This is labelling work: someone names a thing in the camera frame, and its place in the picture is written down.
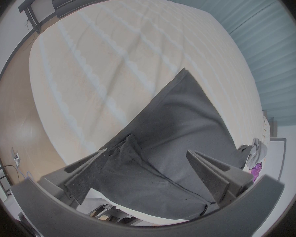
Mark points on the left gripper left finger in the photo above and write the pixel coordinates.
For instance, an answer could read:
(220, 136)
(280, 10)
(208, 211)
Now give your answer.
(81, 181)

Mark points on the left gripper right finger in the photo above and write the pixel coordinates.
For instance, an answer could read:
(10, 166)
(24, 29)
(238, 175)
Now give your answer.
(217, 179)

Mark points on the black T-shirt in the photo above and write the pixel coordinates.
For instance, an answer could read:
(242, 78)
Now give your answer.
(175, 132)

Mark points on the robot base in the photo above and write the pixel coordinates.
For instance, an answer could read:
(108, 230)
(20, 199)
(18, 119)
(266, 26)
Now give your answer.
(93, 202)

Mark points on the pile of clothes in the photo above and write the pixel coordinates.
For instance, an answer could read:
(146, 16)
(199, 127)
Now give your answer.
(256, 170)

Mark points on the bed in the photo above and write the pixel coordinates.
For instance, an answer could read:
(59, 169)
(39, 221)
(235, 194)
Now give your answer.
(101, 58)

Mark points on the grey garment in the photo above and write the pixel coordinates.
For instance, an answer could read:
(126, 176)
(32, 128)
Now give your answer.
(257, 149)

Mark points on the white power strip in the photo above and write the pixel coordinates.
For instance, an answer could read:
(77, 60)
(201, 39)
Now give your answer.
(16, 157)

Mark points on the white printed pillow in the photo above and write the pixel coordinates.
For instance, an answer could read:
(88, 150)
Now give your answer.
(267, 129)

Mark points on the grey bedside table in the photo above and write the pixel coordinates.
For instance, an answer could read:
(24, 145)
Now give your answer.
(273, 127)

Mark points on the dark grey small table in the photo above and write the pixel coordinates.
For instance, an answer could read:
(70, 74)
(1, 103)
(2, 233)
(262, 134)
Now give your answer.
(34, 2)

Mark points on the black metal frame stand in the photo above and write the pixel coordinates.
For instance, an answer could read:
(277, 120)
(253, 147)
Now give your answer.
(5, 181)

